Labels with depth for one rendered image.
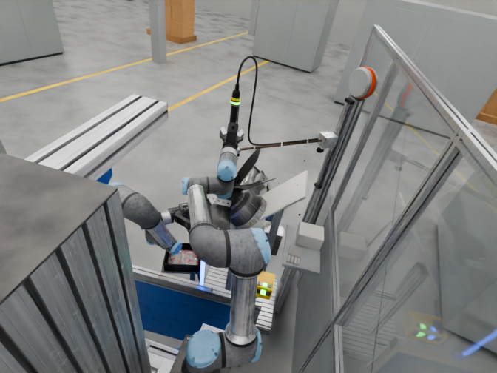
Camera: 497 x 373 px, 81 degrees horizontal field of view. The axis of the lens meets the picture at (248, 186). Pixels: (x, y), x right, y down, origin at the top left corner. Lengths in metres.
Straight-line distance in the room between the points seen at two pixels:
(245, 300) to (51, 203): 0.71
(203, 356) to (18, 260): 0.82
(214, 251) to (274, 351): 1.77
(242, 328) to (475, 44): 6.19
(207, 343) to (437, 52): 6.20
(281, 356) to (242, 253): 1.75
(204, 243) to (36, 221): 0.53
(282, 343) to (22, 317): 2.30
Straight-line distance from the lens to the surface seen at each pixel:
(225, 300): 1.74
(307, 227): 2.00
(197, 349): 1.15
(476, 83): 6.81
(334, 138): 1.78
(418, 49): 6.62
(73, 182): 0.51
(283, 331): 2.66
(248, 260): 0.92
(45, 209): 0.48
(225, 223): 1.57
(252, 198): 1.77
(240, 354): 1.18
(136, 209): 1.26
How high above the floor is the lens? 2.34
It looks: 38 degrees down
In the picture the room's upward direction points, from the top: 10 degrees clockwise
